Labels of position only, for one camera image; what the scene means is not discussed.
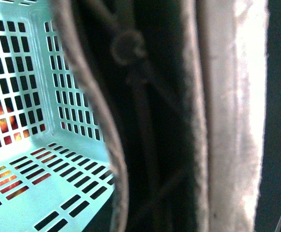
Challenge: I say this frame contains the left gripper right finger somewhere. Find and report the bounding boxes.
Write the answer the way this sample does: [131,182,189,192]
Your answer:
[181,0,268,232]

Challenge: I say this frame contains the red mangoes behind basket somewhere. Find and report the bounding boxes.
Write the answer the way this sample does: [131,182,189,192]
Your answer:
[0,101,55,202]

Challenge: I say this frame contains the light blue plastic basket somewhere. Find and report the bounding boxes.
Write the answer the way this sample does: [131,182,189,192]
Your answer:
[0,0,114,232]

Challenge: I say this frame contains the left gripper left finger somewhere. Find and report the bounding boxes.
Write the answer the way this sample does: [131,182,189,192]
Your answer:
[50,0,129,232]

